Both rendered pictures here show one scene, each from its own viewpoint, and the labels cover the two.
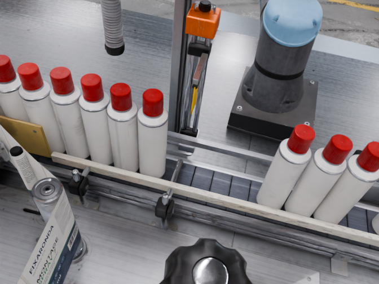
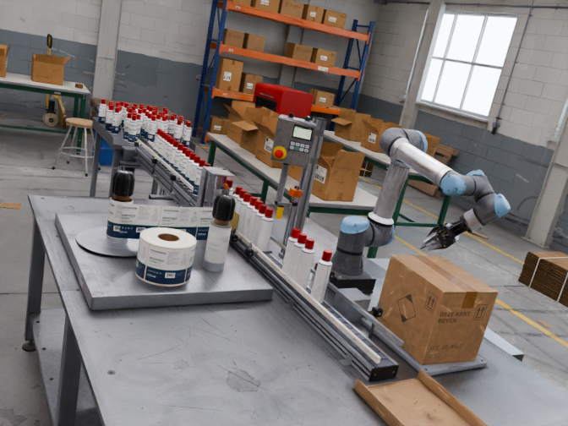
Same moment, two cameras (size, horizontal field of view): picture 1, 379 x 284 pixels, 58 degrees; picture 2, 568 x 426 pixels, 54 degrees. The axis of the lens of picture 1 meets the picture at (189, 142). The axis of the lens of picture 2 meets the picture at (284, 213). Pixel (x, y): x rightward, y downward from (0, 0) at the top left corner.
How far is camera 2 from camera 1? 2.05 m
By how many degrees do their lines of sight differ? 52
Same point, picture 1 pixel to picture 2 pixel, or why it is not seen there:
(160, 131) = (265, 223)
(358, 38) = not seen: outside the picture
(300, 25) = (348, 223)
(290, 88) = (344, 259)
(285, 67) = (341, 244)
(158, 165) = (260, 243)
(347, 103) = not seen: hidden behind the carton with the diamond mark
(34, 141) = (234, 222)
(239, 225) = (268, 276)
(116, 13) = (281, 188)
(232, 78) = not seen: hidden behind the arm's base
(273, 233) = (276, 283)
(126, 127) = (258, 219)
